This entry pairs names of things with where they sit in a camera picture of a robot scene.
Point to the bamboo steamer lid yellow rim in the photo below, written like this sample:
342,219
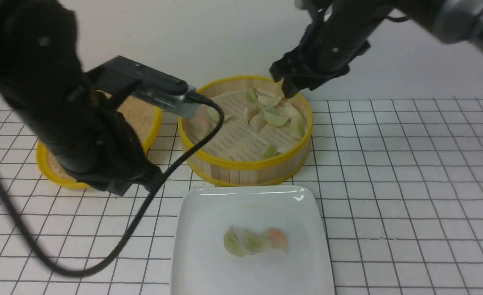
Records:
146,121

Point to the green dumpling steamer centre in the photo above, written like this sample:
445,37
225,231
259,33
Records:
274,118

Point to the pale green dumpling on plate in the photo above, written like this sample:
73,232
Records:
256,243

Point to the white square plate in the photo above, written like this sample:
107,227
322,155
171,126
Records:
202,266

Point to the green dumpling steamer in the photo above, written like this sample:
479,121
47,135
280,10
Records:
214,115
274,118
296,128

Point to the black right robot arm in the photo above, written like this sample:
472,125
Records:
449,21

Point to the small green dumpling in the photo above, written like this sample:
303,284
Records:
270,151

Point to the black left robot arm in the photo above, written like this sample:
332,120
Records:
42,79

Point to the white dumpling in steamer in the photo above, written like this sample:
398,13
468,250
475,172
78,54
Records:
267,100

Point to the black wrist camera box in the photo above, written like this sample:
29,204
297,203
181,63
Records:
123,76

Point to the bamboo steamer basket yellow rim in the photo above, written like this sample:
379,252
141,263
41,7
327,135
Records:
233,156

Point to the green dumpling steamer right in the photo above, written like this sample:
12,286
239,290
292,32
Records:
296,128

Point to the green dumpling steamer left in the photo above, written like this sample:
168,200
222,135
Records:
214,115

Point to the pinkish dumpling steamer left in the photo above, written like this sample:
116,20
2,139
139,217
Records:
197,127

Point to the white dumpling steamer centre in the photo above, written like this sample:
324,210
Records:
254,118

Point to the green dumpling in steamer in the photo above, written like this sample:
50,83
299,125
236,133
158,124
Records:
252,96

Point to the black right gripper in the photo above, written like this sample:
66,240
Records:
324,53

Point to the orange dumpling on plate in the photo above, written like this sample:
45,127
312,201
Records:
278,240

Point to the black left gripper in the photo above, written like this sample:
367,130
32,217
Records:
107,153

